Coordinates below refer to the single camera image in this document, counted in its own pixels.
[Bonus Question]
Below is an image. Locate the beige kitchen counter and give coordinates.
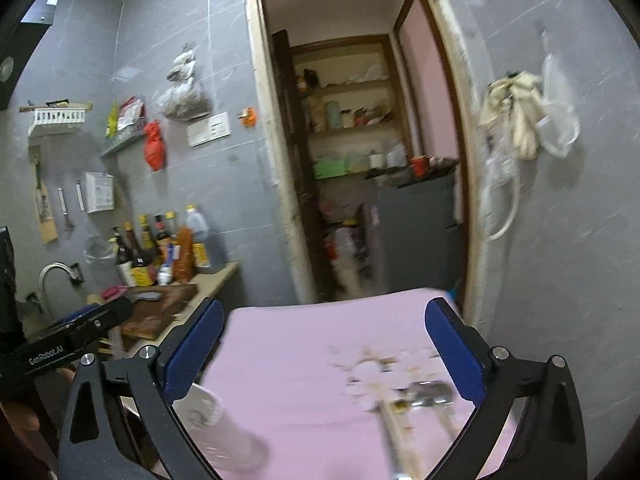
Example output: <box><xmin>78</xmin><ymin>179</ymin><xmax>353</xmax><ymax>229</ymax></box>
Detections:
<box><xmin>100</xmin><ymin>261</ymin><xmax>240</xmax><ymax>356</ymax></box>

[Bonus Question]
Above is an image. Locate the white plastic wall rack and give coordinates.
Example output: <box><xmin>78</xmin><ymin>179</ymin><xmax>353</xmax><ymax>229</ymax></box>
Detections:
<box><xmin>20</xmin><ymin>102</ymin><xmax>93</xmax><ymax>138</ymax></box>

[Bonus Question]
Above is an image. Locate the white wall switch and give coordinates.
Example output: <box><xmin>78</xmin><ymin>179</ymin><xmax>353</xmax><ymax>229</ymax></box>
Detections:
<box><xmin>187</xmin><ymin>111</ymin><xmax>232</xmax><ymax>147</ymax></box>

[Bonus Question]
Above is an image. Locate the wire wall shelf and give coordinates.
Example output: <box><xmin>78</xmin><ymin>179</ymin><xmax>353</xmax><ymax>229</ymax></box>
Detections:
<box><xmin>100</xmin><ymin>120</ymin><xmax>148</xmax><ymax>157</ymax></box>

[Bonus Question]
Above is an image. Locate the clear bag of dried goods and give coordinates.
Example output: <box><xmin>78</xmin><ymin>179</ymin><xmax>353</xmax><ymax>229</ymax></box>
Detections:
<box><xmin>156</xmin><ymin>44</ymin><xmax>211</xmax><ymax>122</ymax></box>

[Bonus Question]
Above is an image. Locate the wooden cutting board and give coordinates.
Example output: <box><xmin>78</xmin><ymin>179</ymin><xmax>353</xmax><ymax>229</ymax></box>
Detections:
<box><xmin>120</xmin><ymin>284</ymin><xmax>198</xmax><ymax>340</ymax></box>

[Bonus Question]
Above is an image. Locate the hanging metal peeler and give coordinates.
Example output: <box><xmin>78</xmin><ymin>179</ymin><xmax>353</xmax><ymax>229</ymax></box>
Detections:
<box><xmin>57</xmin><ymin>187</ymin><xmax>73</xmax><ymax>233</ymax></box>

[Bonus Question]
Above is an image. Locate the green box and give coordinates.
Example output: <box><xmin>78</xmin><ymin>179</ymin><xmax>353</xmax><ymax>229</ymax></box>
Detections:
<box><xmin>312</xmin><ymin>156</ymin><xmax>351</xmax><ymax>181</ymax></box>

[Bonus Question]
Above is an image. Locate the large oil bottle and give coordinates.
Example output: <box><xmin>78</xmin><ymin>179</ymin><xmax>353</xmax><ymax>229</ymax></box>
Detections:
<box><xmin>184</xmin><ymin>205</ymin><xmax>226</xmax><ymax>274</ymax></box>

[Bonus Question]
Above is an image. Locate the hanging wooden board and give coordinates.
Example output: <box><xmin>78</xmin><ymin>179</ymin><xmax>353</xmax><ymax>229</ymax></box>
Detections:
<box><xmin>31</xmin><ymin>147</ymin><xmax>58</xmax><ymax>245</ymax></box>

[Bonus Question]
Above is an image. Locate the white cup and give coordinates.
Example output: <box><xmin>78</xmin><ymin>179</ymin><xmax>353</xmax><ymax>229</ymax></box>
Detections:
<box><xmin>172</xmin><ymin>384</ymin><xmax>268</xmax><ymax>473</ymax></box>

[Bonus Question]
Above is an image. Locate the pink floral tablecloth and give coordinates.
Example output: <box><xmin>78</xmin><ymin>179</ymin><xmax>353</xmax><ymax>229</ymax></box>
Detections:
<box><xmin>150</xmin><ymin>287</ymin><xmax>521</xmax><ymax>480</ymax></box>

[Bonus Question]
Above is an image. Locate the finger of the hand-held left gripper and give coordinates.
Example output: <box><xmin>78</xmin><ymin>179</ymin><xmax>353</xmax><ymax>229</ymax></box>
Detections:
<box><xmin>64</xmin><ymin>296</ymin><xmax>136</xmax><ymax>357</ymax></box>

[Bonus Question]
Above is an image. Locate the grey cabinet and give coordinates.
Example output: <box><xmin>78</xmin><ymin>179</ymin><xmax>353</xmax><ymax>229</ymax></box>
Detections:
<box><xmin>367</xmin><ymin>170</ymin><xmax>463</xmax><ymax>293</ymax></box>

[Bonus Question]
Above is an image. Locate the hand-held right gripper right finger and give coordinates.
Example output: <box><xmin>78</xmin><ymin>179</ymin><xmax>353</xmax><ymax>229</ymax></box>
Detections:
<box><xmin>424</xmin><ymin>296</ymin><xmax>588</xmax><ymax>480</ymax></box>

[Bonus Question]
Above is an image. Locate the clear hanging plastic bag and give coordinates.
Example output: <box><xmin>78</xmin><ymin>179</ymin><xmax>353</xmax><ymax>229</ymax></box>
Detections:
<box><xmin>537</xmin><ymin>54</ymin><xmax>582</xmax><ymax>158</ymax></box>

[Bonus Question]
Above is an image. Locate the metal spoon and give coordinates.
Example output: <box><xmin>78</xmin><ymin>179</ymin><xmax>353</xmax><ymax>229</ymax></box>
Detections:
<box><xmin>400</xmin><ymin>380</ymin><xmax>457</xmax><ymax>411</ymax></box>

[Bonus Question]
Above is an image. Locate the red plastic bag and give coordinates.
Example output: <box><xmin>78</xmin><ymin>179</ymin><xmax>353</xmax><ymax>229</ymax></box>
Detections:
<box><xmin>144</xmin><ymin>120</ymin><xmax>167</xmax><ymax>172</ymax></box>

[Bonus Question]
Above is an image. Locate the white wall box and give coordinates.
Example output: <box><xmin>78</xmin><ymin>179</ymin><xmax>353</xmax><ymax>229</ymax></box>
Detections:
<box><xmin>84</xmin><ymin>172</ymin><xmax>116</xmax><ymax>214</ymax></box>

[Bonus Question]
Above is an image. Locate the person's left hand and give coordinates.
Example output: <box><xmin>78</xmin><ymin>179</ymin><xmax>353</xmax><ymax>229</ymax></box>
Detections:
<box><xmin>0</xmin><ymin>400</ymin><xmax>42</xmax><ymax>435</ymax></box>

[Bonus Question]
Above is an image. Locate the orange sauce bottle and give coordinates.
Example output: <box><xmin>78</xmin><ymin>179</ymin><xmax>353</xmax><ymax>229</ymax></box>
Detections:
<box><xmin>175</xmin><ymin>227</ymin><xmax>196</xmax><ymax>282</ymax></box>

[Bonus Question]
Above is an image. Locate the wooden door frame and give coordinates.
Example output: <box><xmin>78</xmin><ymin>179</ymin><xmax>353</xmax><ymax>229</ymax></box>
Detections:
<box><xmin>244</xmin><ymin>0</ymin><xmax>488</xmax><ymax>328</ymax></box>

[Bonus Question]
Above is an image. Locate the chrome faucet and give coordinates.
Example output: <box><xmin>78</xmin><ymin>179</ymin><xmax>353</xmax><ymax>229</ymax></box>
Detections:
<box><xmin>39</xmin><ymin>261</ymin><xmax>76</xmax><ymax>321</ymax></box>

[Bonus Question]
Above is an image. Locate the white hose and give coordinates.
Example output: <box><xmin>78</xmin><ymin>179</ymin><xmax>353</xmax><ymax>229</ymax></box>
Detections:
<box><xmin>482</xmin><ymin>152</ymin><xmax>523</xmax><ymax>241</ymax></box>

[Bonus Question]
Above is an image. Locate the black range hood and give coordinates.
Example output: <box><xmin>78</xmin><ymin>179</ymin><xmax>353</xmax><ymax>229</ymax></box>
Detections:
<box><xmin>0</xmin><ymin>0</ymin><xmax>61</xmax><ymax>111</ymax></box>

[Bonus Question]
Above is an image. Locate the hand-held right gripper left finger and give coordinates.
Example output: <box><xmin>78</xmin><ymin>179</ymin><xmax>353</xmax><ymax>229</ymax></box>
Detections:
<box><xmin>57</xmin><ymin>297</ymin><xmax>226</xmax><ymax>480</ymax></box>

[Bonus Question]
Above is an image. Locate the red snack packet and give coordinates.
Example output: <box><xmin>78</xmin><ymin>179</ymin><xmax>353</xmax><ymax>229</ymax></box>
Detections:
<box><xmin>117</xmin><ymin>96</ymin><xmax>147</xmax><ymax>128</ymax></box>

